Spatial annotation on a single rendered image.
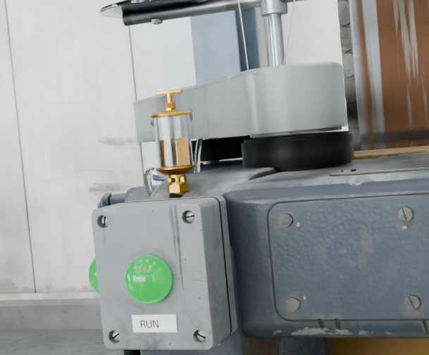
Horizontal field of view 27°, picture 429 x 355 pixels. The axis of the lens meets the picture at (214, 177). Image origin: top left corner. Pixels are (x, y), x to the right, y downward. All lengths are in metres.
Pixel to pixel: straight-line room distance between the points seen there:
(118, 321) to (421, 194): 0.20
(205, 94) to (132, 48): 5.56
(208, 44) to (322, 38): 0.78
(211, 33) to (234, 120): 4.91
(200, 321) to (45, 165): 6.20
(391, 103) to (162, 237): 0.55
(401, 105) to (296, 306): 0.51
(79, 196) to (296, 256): 6.05
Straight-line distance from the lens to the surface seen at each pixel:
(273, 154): 0.68
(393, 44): 1.05
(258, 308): 0.58
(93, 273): 0.58
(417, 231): 0.55
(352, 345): 0.88
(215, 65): 5.62
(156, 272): 0.53
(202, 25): 5.67
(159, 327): 0.55
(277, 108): 0.68
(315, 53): 5.89
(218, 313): 0.55
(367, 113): 1.05
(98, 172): 6.50
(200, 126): 0.82
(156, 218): 0.54
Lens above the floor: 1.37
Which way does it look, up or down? 3 degrees down
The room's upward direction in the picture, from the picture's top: 5 degrees counter-clockwise
